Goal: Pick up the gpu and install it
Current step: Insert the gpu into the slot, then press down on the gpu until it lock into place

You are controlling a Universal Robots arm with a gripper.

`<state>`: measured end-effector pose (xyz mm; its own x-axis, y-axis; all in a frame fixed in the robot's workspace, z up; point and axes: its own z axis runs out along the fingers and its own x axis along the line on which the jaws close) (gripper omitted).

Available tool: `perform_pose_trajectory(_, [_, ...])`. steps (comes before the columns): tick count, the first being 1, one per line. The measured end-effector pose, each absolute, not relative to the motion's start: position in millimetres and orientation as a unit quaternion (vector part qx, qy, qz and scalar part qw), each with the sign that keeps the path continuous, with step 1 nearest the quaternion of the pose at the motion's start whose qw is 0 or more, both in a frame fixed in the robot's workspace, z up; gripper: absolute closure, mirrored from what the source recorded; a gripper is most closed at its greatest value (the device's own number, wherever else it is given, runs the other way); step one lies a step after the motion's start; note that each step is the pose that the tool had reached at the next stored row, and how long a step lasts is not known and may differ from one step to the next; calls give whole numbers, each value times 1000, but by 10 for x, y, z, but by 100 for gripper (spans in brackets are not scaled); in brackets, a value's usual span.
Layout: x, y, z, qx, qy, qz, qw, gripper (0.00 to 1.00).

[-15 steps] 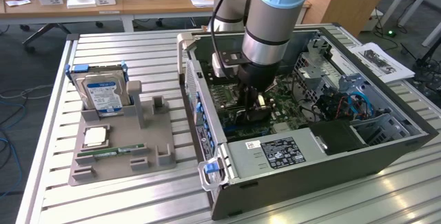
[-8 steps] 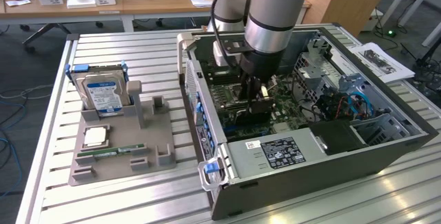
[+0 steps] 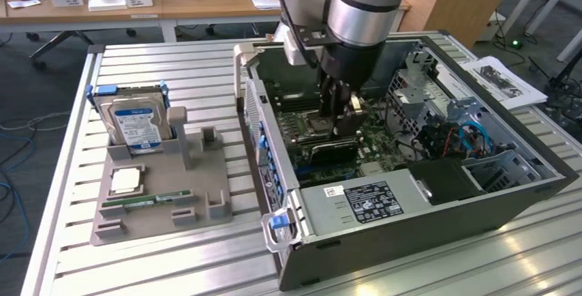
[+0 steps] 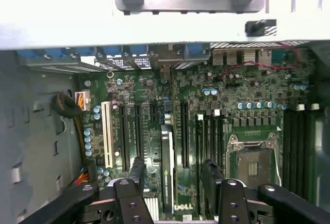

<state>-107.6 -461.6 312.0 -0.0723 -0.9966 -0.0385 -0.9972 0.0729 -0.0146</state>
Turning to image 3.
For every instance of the wooden desk white frame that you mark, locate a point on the wooden desk white frame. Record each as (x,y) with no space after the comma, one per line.
(46,14)

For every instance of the open grey PC case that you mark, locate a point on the open grey PC case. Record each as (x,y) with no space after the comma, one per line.
(409,241)

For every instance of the white wall box red button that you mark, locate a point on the white wall box red button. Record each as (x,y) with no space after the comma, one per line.
(493,28)

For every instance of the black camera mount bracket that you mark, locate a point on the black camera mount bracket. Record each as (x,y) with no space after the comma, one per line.
(305,35)

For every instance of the green motherboard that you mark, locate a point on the green motherboard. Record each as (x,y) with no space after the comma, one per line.
(379,149)

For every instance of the grey power supply unit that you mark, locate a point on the grey power supply unit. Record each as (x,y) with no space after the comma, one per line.
(327,207)

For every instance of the grey plastic parts rack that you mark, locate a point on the grey plastic parts rack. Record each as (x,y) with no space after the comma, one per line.
(169,180)

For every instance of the blue slot latch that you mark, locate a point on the blue slot latch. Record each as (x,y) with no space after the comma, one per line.
(261,135)

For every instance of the stack of printed papers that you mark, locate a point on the stack of printed papers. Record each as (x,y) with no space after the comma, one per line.
(500,81)

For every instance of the silver perforated drive cage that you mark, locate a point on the silver perforated drive cage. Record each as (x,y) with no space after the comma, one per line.
(409,112)

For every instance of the device with green light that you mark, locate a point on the device with green light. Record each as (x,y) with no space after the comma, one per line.
(516,43)

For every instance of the black chair base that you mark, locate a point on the black chair base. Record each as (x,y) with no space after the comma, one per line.
(51,45)

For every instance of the green RAM stick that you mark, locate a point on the green RAM stick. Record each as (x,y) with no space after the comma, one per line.
(137,201)

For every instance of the CPU socket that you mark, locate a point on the CPU socket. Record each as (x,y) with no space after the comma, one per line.
(318,125)

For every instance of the black low-profile graphics card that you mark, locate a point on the black low-profile graphics card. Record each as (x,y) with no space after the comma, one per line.
(334,154)

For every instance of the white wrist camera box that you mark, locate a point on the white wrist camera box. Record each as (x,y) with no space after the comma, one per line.
(295,55)

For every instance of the silver chipset heatsink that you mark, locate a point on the silver chipset heatsink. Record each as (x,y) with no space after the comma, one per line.
(374,170)

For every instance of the white printed card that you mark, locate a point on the white printed card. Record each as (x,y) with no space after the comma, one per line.
(23,3)

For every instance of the silver disk bay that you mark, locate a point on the silver disk bay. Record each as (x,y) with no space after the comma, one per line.
(500,173)

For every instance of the flat white box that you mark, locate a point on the flat white box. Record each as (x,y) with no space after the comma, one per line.
(107,7)

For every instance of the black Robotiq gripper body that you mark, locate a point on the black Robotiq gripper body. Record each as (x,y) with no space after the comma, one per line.
(353,62)

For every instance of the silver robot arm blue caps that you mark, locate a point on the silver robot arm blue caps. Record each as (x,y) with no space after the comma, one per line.
(363,9)

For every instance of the hard disk in blue caddy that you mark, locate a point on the hard disk in blue caddy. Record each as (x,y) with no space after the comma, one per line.
(137,129)

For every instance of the white table frame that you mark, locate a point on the white table frame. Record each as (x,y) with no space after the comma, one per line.
(572,45)

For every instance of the silver CPU chip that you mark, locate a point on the silver CPU chip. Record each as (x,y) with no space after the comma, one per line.
(125,181)

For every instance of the long blue expansion slot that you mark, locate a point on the long blue expansion slot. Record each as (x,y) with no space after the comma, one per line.
(303,170)

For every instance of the black-labelled RAM stick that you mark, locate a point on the black-labelled RAM stick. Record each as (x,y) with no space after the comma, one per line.
(302,144)

